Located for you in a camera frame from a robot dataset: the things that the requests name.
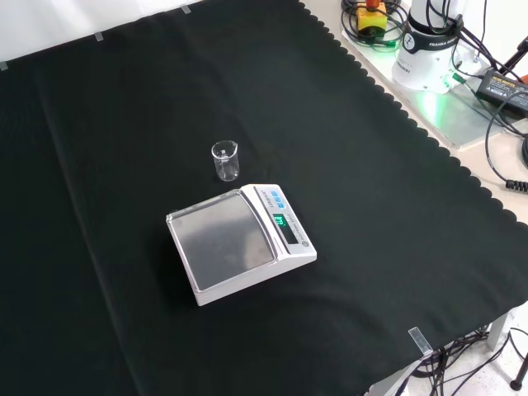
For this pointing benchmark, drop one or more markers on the white electronic balance, steel pan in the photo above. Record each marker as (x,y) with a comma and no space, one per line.
(224,239)

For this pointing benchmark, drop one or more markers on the black tripod leg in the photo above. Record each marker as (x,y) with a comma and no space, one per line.
(515,53)

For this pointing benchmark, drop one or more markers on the small clear glass beaker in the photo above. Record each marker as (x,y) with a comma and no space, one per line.
(226,165)

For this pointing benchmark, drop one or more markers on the grey table leg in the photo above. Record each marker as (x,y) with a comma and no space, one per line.
(497,332)

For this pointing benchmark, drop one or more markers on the black power adapter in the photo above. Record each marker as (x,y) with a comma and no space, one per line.
(503,88)

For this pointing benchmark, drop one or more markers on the grey metal base plate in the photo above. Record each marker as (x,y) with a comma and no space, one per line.
(453,121)

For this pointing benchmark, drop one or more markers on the yellow stop button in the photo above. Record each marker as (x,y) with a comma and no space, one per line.
(371,18)

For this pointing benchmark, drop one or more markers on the black bench cloth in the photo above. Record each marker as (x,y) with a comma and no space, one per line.
(103,206)

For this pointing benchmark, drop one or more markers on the grey tape strip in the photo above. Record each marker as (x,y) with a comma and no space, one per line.
(3,66)
(99,37)
(186,9)

